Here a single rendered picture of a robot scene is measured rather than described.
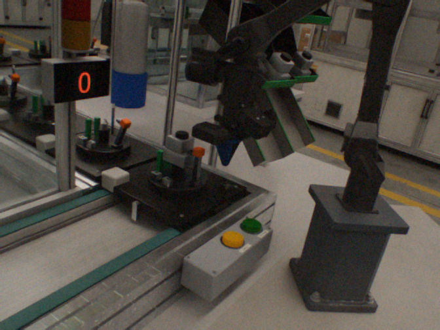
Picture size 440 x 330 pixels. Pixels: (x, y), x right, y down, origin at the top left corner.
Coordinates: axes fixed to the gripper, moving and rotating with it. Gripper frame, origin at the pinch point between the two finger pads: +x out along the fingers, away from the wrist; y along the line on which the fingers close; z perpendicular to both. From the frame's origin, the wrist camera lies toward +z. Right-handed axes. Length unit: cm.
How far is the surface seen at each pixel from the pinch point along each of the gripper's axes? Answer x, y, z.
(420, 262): 24, 33, 40
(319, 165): 24, 70, -2
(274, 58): -16.1, 26.4, -6.7
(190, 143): 2.0, 0.9, -10.1
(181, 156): 4.3, -2.2, -9.8
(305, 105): 86, 408, -141
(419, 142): 86, 396, -1
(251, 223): 12.4, -1.8, 9.4
